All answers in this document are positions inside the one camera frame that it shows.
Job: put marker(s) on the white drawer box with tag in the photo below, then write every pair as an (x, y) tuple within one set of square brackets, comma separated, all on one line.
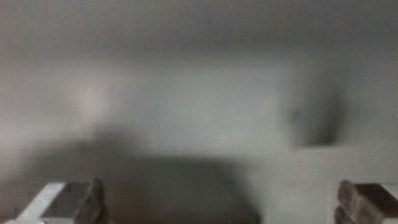
[(213, 101)]

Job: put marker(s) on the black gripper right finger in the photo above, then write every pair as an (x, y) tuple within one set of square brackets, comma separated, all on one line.
[(368, 203)]

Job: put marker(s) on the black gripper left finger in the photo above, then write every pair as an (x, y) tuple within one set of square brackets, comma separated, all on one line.
[(66, 204)]

